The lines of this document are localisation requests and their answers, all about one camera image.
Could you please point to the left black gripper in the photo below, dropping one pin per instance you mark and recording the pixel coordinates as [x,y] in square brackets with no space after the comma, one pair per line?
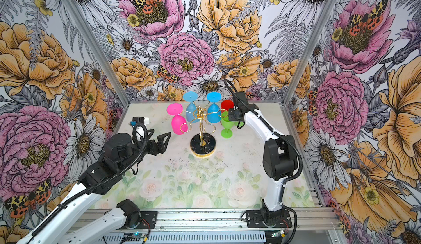
[162,146]

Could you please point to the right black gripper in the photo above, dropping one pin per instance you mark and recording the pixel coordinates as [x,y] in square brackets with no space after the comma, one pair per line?
[231,115]

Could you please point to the red wine glass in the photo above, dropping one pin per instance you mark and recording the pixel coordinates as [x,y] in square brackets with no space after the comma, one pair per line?
[226,105]

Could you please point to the pink wine glass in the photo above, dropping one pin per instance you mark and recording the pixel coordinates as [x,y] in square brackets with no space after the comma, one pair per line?
[179,123]

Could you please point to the green wine glass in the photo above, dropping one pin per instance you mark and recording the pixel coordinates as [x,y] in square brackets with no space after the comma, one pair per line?
[227,125]

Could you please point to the blue wine glass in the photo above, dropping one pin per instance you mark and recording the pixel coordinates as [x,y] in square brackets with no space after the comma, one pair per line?
[191,110]
[213,109]

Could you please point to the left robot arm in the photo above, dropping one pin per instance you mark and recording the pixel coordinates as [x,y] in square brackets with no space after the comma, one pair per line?
[120,154]

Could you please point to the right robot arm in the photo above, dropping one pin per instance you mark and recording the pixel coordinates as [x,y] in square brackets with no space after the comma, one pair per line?
[282,161]

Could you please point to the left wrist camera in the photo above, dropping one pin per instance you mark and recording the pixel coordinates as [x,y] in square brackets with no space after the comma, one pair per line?
[137,119]

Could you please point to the gold wire glass rack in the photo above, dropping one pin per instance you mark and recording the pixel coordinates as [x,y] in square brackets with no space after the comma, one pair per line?
[203,144]

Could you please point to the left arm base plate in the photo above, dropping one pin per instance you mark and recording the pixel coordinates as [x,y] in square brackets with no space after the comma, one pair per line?
[142,220]

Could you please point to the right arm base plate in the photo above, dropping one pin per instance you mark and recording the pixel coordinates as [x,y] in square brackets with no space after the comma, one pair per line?
[268,219]

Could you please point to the white perforated cable duct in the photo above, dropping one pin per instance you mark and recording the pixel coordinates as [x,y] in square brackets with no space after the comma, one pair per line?
[186,237]

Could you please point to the aluminium front rail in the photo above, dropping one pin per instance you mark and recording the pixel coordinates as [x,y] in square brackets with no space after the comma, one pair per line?
[168,220]

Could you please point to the left aluminium corner post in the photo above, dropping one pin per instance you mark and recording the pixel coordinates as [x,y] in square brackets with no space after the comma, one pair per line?
[78,17]

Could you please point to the aluminium corner post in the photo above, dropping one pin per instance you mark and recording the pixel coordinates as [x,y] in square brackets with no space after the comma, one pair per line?
[320,23]
[78,17]

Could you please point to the right aluminium corner post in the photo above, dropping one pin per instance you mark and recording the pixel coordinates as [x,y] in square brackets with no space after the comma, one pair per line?
[320,23]

